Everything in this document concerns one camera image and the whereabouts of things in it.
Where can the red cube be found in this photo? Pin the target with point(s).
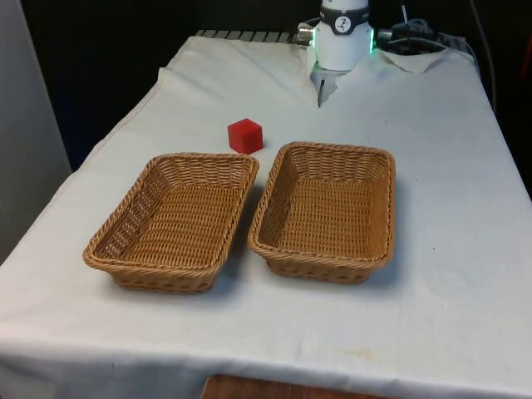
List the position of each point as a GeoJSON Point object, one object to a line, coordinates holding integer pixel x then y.
{"type": "Point", "coordinates": [244, 135]}

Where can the wicker basket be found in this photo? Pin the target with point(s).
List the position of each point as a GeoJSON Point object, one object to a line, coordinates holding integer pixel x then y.
{"type": "Point", "coordinates": [187, 224]}
{"type": "Point", "coordinates": [332, 212]}

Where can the pale grey cabinet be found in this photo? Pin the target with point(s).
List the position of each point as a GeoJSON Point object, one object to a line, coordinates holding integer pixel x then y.
{"type": "Point", "coordinates": [25, 124]}

